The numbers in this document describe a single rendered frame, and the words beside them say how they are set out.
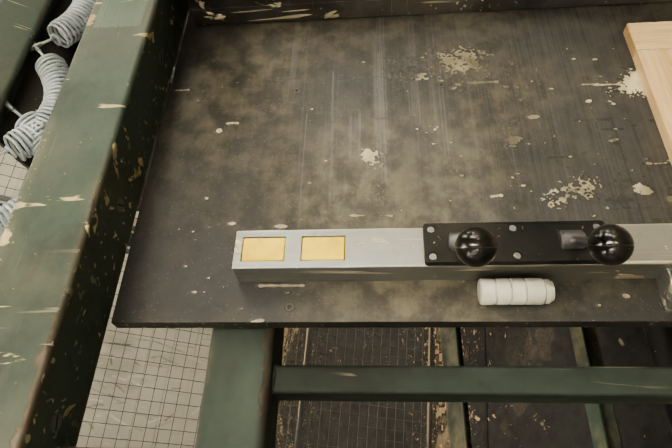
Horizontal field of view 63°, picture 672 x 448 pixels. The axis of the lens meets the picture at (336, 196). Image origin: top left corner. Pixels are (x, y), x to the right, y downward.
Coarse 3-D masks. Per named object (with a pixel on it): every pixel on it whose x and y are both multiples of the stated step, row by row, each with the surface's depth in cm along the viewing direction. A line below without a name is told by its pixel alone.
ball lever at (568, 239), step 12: (600, 228) 49; (612, 228) 48; (624, 228) 49; (564, 240) 59; (576, 240) 57; (588, 240) 50; (600, 240) 48; (612, 240) 48; (624, 240) 48; (600, 252) 48; (612, 252) 48; (624, 252) 48; (612, 264) 49
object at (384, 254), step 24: (240, 240) 64; (288, 240) 64; (360, 240) 63; (384, 240) 63; (408, 240) 63; (648, 240) 60; (240, 264) 63; (264, 264) 62; (288, 264) 62; (312, 264) 62; (336, 264) 62; (360, 264) 61; (384, 264) 61; (408, 264) 61; (552, 264) 60; (576, 264) 59; (600, 264) 59; (624, 264) 59; (648, 264) 59
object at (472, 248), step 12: (468, 228) 50; (480, 228) 50; (456, 240) 50; (468, 240) 49; (480, 240) 49; (492, 240) 49; (456, 252) 50; (468, 252) 49; (480, 252) 49; (492, 252) 49; (468, 264) 50; (480, 264) 49
